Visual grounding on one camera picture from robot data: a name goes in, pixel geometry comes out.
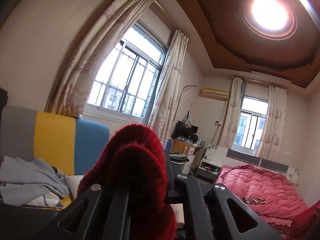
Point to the white bedside cabinet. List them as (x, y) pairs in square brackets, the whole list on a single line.
[(211, 163)]

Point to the floral curtain panel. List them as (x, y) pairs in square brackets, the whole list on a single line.
[(165, 105), (69, 98)]

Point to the red knitted sweater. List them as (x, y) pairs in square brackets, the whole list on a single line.
[(133, 160)]

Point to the pink quilt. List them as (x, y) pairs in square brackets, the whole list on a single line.
[(280, 203)]

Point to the large window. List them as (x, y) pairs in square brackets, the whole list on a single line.
[(127, 80)]

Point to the small window curtain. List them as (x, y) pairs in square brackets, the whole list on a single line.
[(230, 125), (272, 136)]

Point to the wall air conditioner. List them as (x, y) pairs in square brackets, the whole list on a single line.
[(215, 94)]

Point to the grey yellow blue sofa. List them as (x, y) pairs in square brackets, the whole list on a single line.
[(71, 145)]

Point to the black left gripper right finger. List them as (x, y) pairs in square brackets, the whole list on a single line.
[(217, 213)]

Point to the small window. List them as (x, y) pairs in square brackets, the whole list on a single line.
[(250, 127)]

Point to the floral curtain left panel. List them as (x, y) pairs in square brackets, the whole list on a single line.
[(69, 98)]

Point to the small window left curtain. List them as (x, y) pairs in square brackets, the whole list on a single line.
[(230, 125)]

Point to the bed headboard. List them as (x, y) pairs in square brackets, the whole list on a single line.
[(292, 174)]

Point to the cluttered wooden desk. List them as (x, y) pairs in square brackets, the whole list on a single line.
[(185, 141)]

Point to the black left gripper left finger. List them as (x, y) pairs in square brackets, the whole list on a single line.
[(95, 214)]

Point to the round ceiling lamp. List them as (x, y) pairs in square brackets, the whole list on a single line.
[(269, 19)]

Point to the small window right curtain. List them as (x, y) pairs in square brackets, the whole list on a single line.
[(272, 136)]

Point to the light grey garment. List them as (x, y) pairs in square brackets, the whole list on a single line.
[(24, 181)]

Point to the floral curtain right panel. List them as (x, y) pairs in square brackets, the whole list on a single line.
[(165, 105)]

